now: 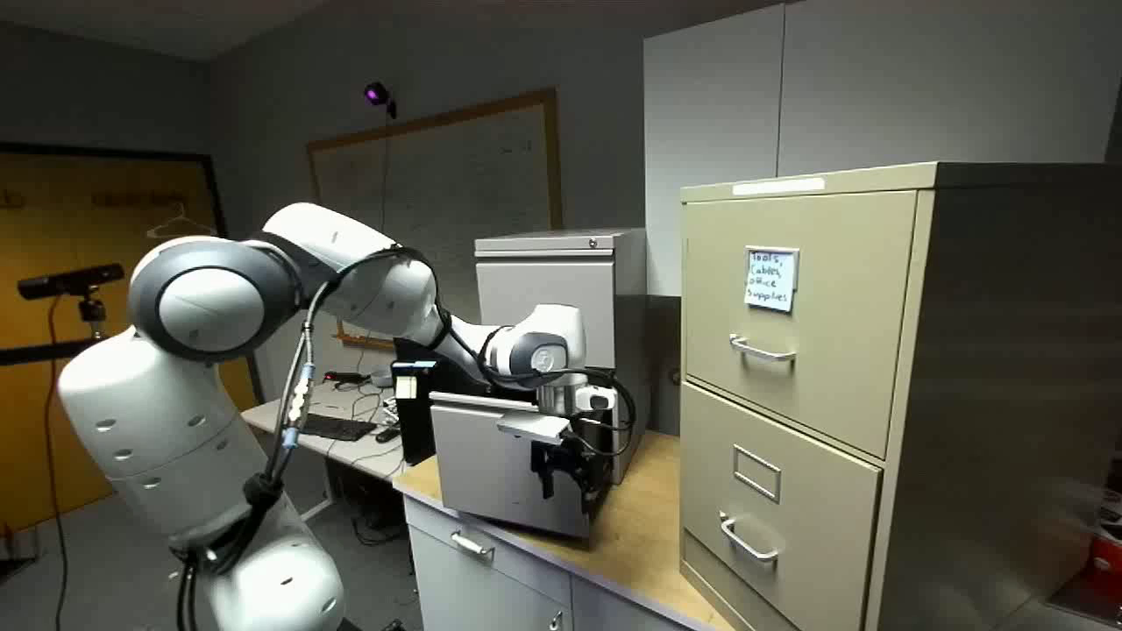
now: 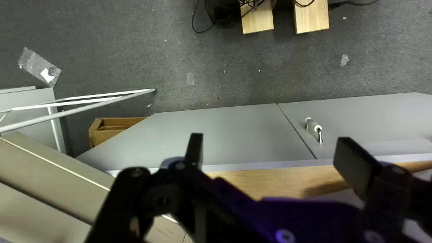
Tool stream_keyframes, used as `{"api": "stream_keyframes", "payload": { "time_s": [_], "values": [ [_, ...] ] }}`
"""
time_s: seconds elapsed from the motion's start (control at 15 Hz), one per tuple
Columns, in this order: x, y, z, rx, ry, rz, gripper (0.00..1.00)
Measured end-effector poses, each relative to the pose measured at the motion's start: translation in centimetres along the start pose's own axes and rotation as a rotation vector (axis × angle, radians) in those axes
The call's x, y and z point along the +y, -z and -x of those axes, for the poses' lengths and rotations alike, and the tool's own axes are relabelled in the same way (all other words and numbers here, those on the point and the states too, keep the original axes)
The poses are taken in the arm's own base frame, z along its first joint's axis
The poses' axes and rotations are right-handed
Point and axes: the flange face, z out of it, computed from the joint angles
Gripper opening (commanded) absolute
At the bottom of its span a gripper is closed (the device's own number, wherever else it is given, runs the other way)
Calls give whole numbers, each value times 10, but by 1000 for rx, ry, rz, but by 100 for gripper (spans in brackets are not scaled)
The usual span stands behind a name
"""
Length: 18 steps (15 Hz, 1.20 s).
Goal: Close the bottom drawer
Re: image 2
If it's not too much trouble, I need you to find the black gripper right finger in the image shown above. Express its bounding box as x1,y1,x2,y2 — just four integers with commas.
333,136,432,243

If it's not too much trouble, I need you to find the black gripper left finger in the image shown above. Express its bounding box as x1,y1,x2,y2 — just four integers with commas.
85,133,232,243

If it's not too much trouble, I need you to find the grey drawer cabinet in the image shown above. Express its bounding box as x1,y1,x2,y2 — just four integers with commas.
78,93,432,174

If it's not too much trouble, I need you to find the open wooden bottom drawer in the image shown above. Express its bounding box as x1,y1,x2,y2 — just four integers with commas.
88,115,144,147

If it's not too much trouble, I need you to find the beige board panel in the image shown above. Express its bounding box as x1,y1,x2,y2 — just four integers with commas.
0,130,190,243

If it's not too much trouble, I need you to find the left wooden block leg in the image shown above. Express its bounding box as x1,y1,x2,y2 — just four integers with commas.
239,0,274,34

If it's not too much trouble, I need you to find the wooden block leg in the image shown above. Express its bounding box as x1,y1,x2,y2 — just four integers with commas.
293,0,329,33
239,0,274,34

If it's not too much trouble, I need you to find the right wooden block leg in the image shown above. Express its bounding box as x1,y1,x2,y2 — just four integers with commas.
293,0,329,33

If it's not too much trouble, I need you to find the white metal rod frame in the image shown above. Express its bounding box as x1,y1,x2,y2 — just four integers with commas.
0,87,154,152

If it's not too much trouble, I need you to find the silver drawer handle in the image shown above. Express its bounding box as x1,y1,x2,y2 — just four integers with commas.
305,117,324,142

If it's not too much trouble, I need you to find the clear plastic bracket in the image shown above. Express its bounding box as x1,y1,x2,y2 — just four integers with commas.
18,47,62,86

